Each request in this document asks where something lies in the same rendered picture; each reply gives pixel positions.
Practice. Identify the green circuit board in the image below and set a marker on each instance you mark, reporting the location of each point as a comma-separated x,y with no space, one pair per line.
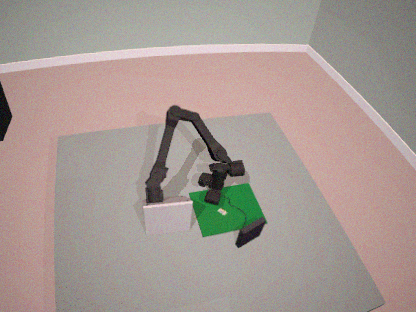
223,218

